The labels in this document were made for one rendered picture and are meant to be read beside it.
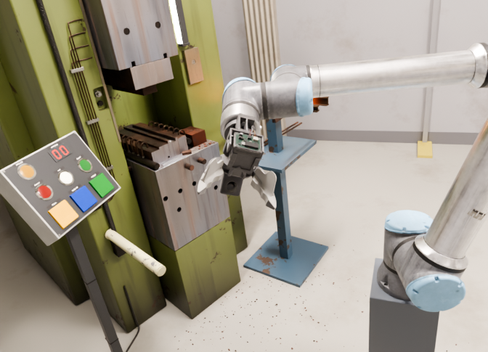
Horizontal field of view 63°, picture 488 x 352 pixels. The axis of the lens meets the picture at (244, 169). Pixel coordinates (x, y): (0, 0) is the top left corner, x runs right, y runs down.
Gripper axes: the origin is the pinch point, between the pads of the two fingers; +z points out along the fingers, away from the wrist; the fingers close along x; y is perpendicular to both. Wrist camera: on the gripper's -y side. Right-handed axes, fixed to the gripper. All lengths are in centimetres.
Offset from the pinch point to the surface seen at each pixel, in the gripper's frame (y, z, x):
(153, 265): -89, -40, -10
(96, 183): -61, -54, -37
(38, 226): -62, -31, -49
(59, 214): -59, -35, -44
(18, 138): -93, -101, -86
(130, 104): -82, -135, -40
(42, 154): -51, -52, -55
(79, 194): -60, -46, -41
